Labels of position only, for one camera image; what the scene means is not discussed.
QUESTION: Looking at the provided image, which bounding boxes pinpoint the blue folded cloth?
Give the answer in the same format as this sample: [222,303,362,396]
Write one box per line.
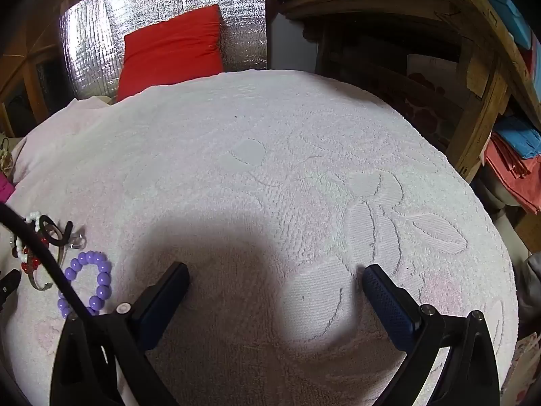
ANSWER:
[494,114,541,159]

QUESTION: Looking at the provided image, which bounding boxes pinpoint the wooden glass-door cabinet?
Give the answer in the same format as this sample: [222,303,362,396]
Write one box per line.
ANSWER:
[0,0,85,138]

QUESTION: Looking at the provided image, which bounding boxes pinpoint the coral folded cloth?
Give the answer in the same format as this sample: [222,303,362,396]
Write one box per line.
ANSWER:
[484,133,541,216]

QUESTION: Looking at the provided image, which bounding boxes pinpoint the pale pink textured blanket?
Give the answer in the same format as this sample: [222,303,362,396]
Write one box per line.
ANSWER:
[0,70,520,406]

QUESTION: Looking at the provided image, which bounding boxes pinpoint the purple bead bracelet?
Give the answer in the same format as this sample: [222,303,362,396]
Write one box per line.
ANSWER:
[57,251,113,320]

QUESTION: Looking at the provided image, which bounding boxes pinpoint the pink and white bead bracelet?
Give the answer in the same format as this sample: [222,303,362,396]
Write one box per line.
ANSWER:
[9,210,47,273]

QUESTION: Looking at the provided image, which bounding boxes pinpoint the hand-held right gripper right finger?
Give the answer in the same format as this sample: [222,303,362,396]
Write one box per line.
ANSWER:
[362,264,501,406]

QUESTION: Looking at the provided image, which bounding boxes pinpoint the floral print board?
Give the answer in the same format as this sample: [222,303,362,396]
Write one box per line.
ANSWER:
[406,53,462,144]

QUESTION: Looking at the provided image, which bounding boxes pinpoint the wooden shelf unit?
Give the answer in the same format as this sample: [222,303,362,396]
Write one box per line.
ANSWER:
[266,0,541,182]

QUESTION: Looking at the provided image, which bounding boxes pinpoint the camouflage cloth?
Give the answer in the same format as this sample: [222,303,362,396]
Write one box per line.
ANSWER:
[0,137,18,175]

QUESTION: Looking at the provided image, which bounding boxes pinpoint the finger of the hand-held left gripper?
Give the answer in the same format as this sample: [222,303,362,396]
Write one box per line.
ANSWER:
[0,270,22,309]

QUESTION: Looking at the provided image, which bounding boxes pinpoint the black cable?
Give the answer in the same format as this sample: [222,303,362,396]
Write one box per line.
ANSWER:
[0,202,100,322]

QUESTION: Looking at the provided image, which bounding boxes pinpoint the patterned paper bag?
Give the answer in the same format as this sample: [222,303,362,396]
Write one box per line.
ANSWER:
[503,333,541,406]

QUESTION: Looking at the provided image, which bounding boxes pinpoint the red pillow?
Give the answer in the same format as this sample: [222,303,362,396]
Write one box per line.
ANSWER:
[116,4,224,102]

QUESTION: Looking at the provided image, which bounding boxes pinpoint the light blue box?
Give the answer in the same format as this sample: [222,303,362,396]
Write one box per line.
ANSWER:
[458,0,534,49]

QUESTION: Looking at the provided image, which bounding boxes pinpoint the silver foil insulation sheet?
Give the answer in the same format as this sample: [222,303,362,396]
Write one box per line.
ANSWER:
[59,0,268,100]

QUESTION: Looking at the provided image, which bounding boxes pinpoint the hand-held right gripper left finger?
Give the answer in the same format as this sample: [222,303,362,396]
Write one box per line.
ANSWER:
[50,261,189,406]

